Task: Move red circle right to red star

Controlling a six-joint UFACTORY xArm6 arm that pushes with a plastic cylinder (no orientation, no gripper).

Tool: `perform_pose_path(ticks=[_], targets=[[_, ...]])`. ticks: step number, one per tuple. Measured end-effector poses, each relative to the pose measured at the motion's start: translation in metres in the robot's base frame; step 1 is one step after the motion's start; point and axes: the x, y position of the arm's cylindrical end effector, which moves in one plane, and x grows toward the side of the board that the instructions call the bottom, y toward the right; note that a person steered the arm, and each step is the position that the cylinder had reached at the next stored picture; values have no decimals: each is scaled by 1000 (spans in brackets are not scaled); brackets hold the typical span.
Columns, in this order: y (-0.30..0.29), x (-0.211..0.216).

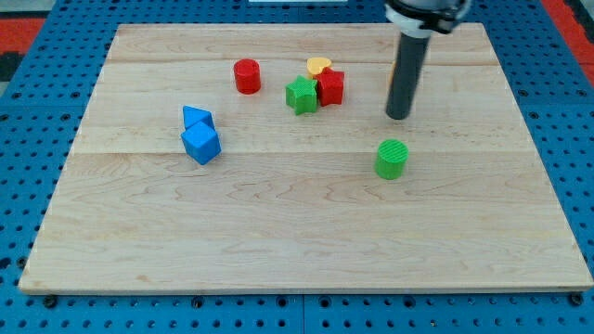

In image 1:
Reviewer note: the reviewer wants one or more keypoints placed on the red star block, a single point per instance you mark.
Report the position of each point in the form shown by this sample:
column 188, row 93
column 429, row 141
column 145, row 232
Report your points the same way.
column 330, row 85

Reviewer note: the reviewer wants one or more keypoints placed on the red cylinder block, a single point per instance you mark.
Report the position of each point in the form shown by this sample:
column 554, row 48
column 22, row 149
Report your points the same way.
column 247, row 76

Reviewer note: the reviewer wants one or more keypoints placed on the orange block behind rod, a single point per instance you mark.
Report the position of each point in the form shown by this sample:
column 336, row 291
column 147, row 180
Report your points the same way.
column 392, row 74

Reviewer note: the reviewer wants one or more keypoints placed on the blue cube block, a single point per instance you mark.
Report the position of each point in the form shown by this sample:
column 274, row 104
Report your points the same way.
column 201, row 142

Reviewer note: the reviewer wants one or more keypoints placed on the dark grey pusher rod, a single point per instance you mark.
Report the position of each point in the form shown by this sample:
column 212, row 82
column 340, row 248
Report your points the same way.
column 409, row 58

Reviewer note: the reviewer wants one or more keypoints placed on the wooden board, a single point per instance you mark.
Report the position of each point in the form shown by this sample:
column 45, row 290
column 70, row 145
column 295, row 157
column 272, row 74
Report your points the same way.
column 292, row 203

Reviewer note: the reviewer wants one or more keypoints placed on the blue triangle block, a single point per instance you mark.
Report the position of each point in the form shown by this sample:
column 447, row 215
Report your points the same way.
column 192, row 116

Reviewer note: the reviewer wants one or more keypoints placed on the green cylinder block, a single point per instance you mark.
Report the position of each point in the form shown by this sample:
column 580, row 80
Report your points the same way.
column 391, row 159

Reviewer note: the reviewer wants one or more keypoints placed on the yellow heart block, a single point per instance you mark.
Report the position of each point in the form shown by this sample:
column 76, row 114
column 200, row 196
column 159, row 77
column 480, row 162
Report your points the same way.
column 315, row 65

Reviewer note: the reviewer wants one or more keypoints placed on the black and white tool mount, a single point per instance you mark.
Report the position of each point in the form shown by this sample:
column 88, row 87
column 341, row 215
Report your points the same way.
column 420, row 18

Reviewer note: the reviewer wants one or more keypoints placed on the green star block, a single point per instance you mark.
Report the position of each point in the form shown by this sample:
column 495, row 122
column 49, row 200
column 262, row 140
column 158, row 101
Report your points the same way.
column 301, row 95

